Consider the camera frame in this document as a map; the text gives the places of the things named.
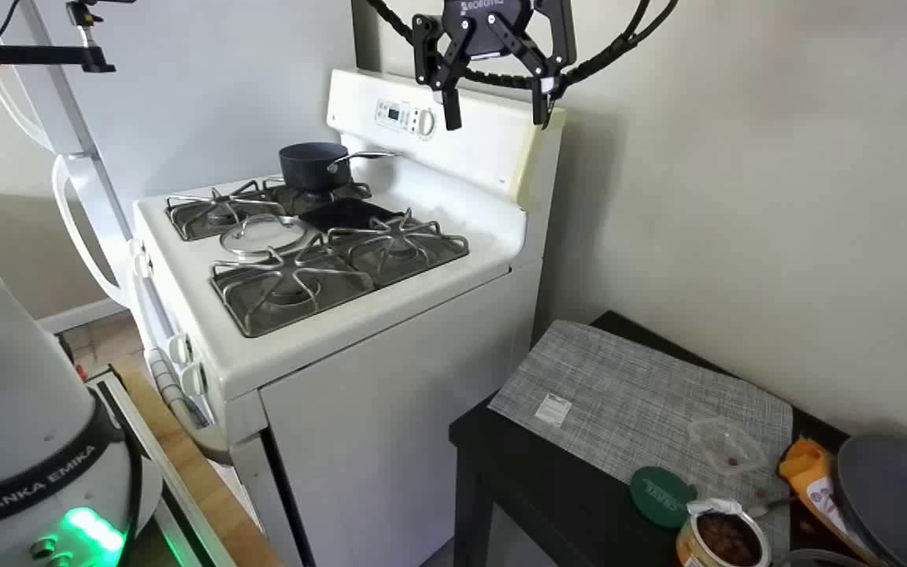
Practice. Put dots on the glass pot lid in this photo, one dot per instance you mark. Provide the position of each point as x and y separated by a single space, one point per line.
259 238

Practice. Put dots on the stove control panel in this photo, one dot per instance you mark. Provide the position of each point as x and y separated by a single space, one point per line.
406 115

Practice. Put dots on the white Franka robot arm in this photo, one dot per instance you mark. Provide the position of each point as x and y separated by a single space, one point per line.
14 396

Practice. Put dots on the black mount bar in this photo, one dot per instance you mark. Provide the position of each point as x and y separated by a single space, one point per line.
46 53

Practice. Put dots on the black side table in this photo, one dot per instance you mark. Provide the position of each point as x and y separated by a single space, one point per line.
535 491

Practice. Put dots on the wooden base board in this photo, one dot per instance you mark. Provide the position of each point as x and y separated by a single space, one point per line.
211 491

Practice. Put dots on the green round jar lid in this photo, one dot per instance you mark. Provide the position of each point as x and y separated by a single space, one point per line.
662 495

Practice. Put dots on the grey woven placemat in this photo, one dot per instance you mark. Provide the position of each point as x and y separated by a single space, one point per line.
620 396

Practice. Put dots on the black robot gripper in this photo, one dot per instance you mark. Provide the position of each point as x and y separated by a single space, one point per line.
488 25

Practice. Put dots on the open coffee can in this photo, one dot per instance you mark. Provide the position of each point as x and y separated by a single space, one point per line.
724 535

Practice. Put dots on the black cast iron stove grate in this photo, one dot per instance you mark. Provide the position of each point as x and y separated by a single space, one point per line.
315 279
201 214

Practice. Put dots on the aluminium frame rails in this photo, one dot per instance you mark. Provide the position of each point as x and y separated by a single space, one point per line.
148 442

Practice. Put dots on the grey plate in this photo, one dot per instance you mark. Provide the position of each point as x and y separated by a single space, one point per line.
900 504

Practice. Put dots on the orange snack packet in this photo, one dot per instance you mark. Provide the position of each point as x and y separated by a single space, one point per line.
817 489

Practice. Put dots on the dark blue saucepan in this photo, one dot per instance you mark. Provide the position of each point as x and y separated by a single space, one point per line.
313 161

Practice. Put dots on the white gas stove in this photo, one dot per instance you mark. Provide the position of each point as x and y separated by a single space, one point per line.
369 396

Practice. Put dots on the white stove knob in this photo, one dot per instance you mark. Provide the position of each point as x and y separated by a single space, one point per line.
178 349
201 390

